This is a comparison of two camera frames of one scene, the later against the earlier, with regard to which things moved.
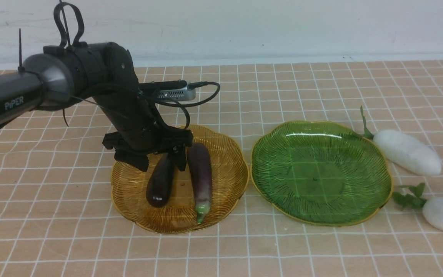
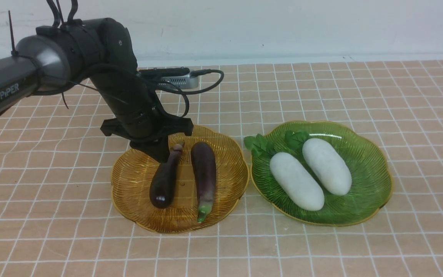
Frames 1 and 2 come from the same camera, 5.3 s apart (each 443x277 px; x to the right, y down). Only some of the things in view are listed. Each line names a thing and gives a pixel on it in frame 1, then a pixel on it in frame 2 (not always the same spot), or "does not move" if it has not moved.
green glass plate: [325, 172] does not move
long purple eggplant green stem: [200, 161] does not move
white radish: [406, 149] to [328, 166]
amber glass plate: [230, 177] does not move
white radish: [440, 212] to [294, 184]
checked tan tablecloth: [44, 203] does not move
